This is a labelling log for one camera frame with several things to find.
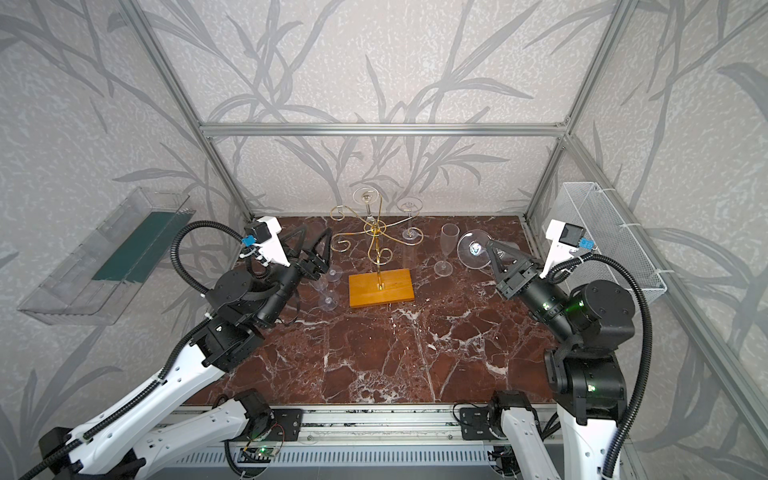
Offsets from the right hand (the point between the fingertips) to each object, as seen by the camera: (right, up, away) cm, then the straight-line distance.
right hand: (487, 236), depth 52 cm
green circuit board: (-51, -53, +20) cm, 76 cm away
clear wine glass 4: (-13, +9, +27) cm, 31 cm away
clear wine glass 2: (-1, +1, +37) cm, 37 cm away
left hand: (-31, +3, +7) cm, 32 cm away
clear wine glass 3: (-24, +11, +27) cm, 38 cm away
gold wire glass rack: (-22, +2, +23) cm, 32 cm away
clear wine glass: (-40, -21, +44) cm, 63 cm away
